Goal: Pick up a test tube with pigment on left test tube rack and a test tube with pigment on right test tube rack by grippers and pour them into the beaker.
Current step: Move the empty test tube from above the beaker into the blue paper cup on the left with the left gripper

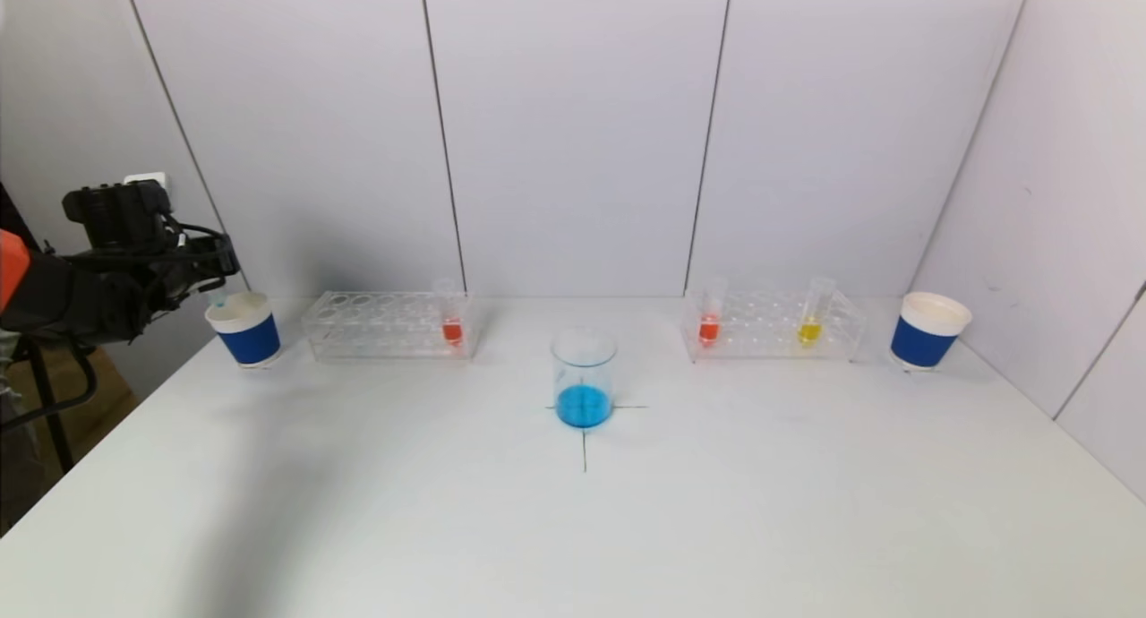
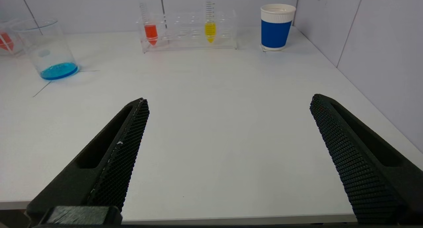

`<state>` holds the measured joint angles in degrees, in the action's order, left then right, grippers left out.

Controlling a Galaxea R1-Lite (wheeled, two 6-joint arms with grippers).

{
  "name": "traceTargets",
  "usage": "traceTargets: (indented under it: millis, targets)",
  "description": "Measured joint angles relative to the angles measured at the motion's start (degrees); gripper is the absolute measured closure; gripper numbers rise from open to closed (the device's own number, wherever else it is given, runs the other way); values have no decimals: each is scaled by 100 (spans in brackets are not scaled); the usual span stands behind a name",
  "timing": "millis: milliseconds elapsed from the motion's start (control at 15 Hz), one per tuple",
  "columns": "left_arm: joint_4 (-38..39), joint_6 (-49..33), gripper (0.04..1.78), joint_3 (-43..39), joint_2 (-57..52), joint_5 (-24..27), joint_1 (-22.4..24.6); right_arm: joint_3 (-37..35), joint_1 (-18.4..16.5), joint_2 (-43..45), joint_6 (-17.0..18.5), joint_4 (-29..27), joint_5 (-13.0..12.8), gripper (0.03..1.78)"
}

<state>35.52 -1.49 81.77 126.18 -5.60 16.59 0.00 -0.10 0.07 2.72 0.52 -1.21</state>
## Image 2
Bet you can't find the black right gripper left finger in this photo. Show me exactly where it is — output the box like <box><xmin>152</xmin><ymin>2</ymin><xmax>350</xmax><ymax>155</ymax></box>
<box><xmin>26</xmin><ymin>98</ymin><xmax>150</xmax><ymax>226</ymax></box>

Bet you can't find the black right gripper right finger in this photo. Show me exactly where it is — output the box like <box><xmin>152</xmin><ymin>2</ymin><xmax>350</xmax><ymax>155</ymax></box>
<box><xmin>310</xmin><ymin>94</ymin><xmax>423</xmax><ymax>225</ymax></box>

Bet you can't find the clear glass beaker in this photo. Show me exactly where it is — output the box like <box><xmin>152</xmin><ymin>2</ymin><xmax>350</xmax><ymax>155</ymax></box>
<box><xmin>12</xmin><ymin>19</ymin><xmax>79</xmax><ymax>81</ymax></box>

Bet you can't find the test tube with red pigment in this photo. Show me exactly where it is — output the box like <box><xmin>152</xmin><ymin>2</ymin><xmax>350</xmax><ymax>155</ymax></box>
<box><xmin>139</xmin><ymin>3</ymin><xmax>159</xmax><ymax>46</ymax></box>
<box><xmin>0</xmin><ymin>21</ymin><xmax>16</xmax><ymax>55</ymax></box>

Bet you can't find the clear acrylic test tube rack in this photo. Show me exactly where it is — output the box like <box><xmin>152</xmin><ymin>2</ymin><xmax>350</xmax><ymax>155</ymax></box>
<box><xmin>136</xmin><ymin>11</ymin><xmax>238</xmax><ymax>54</ymax></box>
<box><xmin>0</xmin><ymin>19</ymin><xmax>25</xmax><ymax>57</ymax></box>

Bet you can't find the test tube with yellow pigment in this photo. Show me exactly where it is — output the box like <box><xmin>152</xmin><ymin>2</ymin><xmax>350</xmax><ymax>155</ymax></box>
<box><xmin>204</xmin><ymin>0</ymin><xmax>217</xmax><ymax>44</ymax></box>

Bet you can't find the blue sleeved white paper cup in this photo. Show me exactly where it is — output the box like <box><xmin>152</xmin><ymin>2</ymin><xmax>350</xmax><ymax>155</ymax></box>
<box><xmin>260</xmin><ymin>4</ymin><xmax>296</xmax><ymax>52</ymax></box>

